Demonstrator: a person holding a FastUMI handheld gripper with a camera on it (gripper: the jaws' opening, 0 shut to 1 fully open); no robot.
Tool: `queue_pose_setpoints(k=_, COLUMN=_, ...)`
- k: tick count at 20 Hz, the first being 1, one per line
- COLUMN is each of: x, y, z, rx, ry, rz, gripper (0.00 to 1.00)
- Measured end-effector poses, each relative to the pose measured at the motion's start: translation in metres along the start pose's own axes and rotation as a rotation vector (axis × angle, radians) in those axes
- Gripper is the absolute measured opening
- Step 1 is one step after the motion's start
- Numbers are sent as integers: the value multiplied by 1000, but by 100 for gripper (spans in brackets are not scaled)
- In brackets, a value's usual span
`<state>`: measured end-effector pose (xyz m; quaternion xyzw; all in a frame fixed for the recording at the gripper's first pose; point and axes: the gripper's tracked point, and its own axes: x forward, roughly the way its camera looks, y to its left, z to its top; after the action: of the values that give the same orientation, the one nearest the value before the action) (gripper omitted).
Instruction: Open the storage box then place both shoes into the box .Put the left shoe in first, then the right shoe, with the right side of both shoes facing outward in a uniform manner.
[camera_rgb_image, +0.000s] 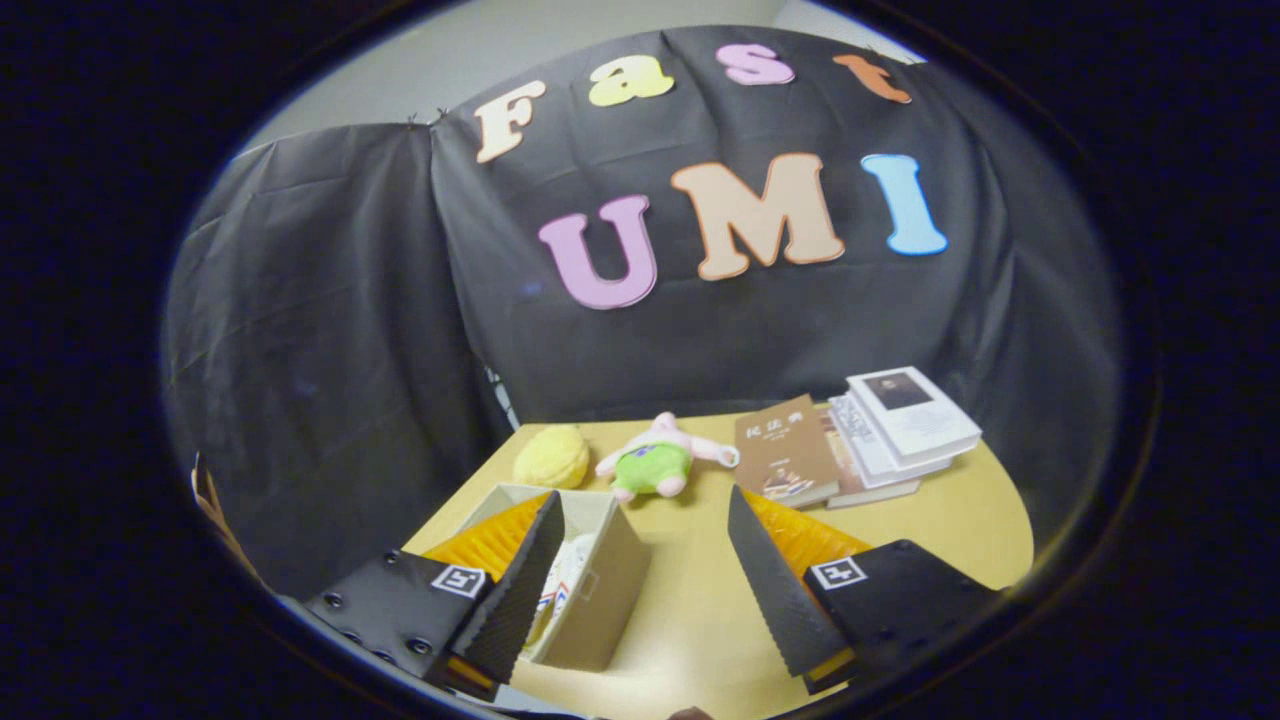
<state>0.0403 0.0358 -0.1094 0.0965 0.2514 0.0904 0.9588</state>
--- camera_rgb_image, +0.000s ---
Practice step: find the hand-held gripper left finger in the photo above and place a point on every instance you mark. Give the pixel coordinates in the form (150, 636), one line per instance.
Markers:
(515, 600)

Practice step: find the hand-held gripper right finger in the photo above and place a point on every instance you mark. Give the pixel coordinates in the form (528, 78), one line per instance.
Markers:
(775, 590)

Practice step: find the beige storage box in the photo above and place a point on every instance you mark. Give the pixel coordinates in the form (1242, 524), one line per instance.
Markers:
(605, 600)

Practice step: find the reddish cover book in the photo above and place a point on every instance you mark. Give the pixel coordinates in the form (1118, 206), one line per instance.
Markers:
(868, 490)

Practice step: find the brown cover book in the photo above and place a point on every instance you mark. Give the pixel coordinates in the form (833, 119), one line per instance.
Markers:
(785, 450)

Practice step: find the yellow plush toy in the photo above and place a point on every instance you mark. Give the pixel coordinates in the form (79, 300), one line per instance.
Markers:
(552, 457)

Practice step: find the plain white book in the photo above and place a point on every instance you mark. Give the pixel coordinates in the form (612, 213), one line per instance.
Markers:
(862, 440)

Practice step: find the pink and green plush toy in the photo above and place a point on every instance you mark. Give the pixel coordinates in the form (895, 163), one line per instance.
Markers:
(650, 466)

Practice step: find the white book with portrait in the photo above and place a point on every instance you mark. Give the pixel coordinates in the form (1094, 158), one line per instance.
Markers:
(920, 415)

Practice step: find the black backdrop cloth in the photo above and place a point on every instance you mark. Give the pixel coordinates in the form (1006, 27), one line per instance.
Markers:
(330, 350)

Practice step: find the brown thin object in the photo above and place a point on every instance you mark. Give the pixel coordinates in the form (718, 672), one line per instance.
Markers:
(208, 505)

